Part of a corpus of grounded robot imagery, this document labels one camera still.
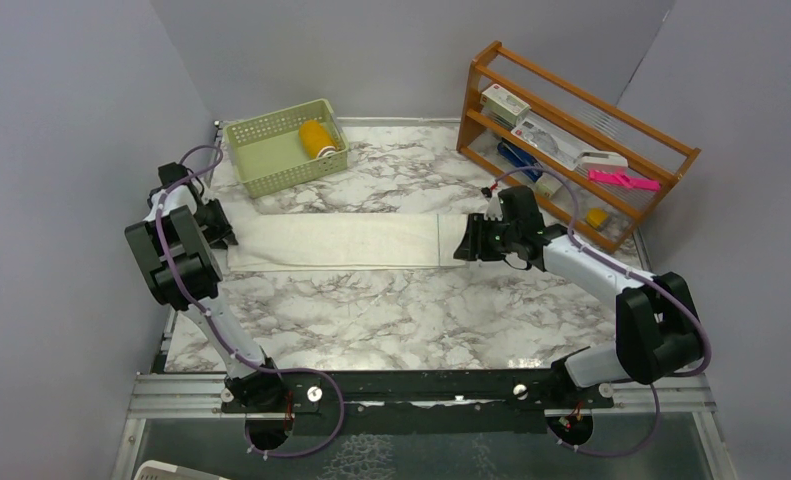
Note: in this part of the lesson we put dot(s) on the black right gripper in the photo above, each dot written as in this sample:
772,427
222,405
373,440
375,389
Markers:
473,245

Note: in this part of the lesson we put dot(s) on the white green small box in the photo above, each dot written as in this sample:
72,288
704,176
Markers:
507,107

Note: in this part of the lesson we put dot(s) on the pink clip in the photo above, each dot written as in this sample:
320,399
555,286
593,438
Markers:
624,180

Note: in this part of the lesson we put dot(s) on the yellow brown bear towel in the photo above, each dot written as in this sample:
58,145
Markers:
316,140

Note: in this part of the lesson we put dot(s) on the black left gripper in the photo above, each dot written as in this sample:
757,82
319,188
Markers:
222,229

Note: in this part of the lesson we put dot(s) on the white towel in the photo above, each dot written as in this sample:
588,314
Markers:
343,241

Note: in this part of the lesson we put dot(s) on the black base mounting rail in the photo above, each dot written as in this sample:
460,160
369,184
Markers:
406,402

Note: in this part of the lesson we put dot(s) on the white basket at bottom edge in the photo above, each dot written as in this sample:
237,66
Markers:
156,470

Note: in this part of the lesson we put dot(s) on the light green plastic basket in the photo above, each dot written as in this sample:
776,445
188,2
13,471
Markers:
267,154

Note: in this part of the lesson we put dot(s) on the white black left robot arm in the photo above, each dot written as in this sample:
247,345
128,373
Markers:
172,247

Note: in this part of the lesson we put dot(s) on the yellow grey sponge block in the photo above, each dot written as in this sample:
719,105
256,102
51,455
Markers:
598,219

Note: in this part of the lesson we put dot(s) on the white device on shelf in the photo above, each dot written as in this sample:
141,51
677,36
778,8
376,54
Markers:
603,161

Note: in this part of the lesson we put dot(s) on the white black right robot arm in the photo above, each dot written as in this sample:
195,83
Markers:
657,330

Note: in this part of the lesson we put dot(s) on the orange wooden shelf rack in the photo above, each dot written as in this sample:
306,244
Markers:
584,121

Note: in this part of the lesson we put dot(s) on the blue flat object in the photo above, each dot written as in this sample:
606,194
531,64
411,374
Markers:
519,158

